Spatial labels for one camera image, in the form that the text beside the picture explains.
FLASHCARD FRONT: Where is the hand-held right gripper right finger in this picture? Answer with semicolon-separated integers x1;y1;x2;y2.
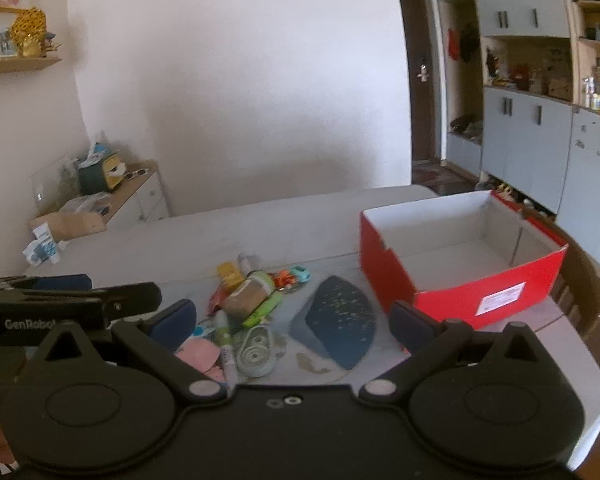
360;300;553;403

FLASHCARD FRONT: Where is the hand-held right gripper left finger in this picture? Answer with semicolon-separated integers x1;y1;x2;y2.
32;299;228;402

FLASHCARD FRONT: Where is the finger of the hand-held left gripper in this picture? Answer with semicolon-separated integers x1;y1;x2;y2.
0;274;93;295
0;282;162;322

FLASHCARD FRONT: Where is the pink heart box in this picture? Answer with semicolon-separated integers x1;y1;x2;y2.
175;337;221;373

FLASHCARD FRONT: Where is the red packet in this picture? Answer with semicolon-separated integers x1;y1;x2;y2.
209;285;228;316

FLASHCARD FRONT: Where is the white bottle green label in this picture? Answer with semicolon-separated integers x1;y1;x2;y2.
214;310;232;347

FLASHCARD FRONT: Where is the red cardboard box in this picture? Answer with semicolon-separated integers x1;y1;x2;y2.
360;190;570;331

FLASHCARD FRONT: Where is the green tube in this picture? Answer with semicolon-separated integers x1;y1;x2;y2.
240;292;284;328

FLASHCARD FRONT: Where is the white blue packet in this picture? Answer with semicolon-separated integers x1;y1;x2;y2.
22;225;63;266

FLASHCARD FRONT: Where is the brown cardboard box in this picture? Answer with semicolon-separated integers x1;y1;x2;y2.
35;211;108;241

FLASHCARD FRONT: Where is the dark blue speckled cloth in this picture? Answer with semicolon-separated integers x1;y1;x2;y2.
288;275;379;371

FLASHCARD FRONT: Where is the small yellow box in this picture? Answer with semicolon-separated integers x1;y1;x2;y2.
217;261;245;288

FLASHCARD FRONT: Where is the clear plastic bag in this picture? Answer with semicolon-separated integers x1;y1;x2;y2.
60;192;113;216

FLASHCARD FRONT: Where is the white dresser wooden top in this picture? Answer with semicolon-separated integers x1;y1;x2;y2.
30;160;171;241

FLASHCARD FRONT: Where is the green tissue box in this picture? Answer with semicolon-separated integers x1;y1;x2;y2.
77;152;126;195

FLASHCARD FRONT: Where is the patterned floor rug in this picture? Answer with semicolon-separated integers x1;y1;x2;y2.
412;165;476;192

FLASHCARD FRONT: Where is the wooden chair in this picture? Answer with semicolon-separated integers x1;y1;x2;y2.
555;235;600;341

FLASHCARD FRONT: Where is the dark wooden door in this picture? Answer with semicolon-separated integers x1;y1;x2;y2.
397;0;438;163

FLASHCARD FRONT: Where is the large pale blue cabinet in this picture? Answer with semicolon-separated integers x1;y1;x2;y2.
432;0;600;256

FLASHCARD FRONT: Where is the yellow ornament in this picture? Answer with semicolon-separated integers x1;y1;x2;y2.
10;7;48;58

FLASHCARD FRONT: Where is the wooden wall shelf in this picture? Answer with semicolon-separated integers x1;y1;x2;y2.
0;55;63;78

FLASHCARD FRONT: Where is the small photo frame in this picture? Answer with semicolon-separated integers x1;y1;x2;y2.
0;26;18;58

